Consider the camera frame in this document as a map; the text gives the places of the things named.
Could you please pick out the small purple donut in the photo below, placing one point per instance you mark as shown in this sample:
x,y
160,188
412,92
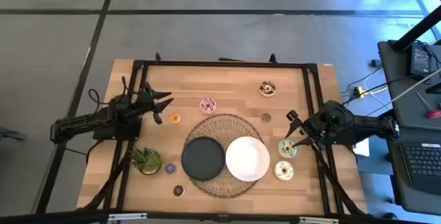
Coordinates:
x,y
167,167

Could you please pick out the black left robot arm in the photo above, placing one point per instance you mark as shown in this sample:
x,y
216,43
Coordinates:
x,y
79,122

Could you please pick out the pink donut with dark drizzle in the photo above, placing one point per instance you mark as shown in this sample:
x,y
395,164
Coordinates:
x,y
208,108

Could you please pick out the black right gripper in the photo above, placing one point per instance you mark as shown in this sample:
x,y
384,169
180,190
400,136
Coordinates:
x,y
315,129

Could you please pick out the grey chair base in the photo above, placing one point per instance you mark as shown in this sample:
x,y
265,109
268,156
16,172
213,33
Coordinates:
x,y
10,135

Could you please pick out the black round plate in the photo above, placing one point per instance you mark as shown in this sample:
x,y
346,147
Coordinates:
x,y
203,158

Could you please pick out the small orange donut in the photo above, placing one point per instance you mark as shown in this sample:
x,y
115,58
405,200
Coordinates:
x,y
172,118

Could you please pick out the chocolate glazed donut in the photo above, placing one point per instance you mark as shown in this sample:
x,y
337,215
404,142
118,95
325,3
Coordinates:
x,y
267,93

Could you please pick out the round woven straw placemat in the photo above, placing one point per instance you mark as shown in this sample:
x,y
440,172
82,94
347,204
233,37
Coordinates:
x,y
224,127

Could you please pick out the small potted green plant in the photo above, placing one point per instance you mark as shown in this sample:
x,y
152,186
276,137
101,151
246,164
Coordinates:
x,y
148,160

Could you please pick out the white donut with blue drizzle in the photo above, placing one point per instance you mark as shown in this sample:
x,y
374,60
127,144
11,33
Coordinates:
x,y
279,170

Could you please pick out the white round plate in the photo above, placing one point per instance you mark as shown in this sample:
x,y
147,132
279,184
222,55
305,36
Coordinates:
x,y
247,158

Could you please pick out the green donut with dark drizzle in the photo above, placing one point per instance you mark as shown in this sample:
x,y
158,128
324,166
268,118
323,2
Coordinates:
x,y
286,153

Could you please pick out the black diagonal strut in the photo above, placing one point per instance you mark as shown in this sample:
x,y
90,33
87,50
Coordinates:
x,y
417,31

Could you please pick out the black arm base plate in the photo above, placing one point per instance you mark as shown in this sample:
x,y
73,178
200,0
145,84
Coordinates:
x,y
344,142
103,135

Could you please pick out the dark grey side desk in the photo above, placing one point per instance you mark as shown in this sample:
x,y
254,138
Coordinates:
x,y
396,79

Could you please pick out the grey rod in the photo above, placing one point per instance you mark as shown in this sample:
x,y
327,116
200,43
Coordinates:
x,y
406,92

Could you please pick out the black power supply box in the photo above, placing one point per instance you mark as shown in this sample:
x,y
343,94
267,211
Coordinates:
x,y
420,60

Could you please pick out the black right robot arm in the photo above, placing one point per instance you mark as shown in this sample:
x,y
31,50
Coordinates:
x,y
372,125

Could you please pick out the black keyboard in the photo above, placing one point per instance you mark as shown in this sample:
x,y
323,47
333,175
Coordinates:
x,y
423,162

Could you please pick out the black metal table frame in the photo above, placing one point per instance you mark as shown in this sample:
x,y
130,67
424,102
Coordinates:
x,y
224,64

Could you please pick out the yellow plug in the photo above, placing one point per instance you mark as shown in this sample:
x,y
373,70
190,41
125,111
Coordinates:
x,y
360,91

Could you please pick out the silver aluminium bracket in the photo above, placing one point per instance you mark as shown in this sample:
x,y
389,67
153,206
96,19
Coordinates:
x,y
127,216
318,220

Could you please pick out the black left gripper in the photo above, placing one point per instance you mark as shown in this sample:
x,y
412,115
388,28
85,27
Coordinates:
x,y
146,100

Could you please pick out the small dark chocolate donut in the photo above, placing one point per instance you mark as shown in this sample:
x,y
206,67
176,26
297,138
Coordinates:
x,y
175,190

